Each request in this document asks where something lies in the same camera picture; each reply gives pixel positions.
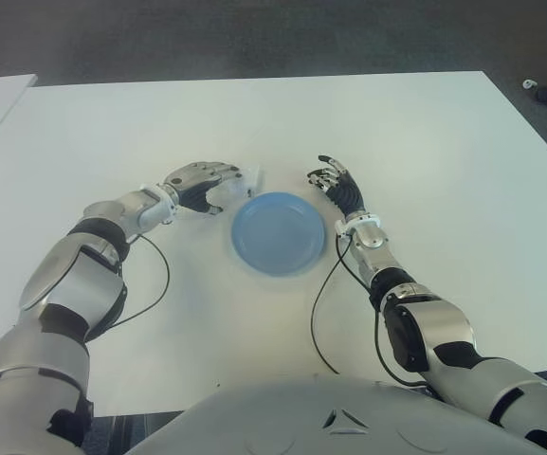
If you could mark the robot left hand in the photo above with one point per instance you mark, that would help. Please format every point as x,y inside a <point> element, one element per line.
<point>192,180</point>

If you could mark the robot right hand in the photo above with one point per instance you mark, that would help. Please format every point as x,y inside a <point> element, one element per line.
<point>346,192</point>

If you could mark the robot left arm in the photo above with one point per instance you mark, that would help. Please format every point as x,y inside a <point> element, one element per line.
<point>78,284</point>

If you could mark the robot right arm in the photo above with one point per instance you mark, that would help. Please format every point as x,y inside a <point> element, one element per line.
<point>410,322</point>

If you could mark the blue plastic plate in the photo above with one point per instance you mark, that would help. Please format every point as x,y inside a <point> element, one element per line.
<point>278,234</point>

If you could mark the small white floor object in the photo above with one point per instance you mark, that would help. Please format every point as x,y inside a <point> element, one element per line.
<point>529,84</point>

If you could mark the grey robot torso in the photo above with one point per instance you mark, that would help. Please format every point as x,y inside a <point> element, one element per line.
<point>339,417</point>

